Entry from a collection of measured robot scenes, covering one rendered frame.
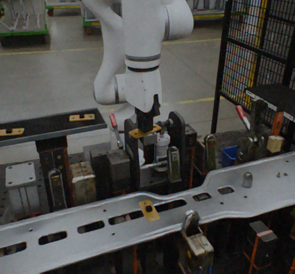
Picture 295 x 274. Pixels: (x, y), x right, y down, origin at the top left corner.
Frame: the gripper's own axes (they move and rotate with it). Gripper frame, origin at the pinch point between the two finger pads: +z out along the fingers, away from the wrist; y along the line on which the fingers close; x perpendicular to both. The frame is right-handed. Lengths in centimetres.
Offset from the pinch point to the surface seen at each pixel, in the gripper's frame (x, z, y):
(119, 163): -1.2, 20.5, -13.6
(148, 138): 8.5, 13.5, -11.3
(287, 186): 42, 29, 19
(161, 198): 5.0, 28.0, 0.5
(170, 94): 203, 132, -245
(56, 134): -15.0, 11.7, -28.3
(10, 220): -33, 57, -52
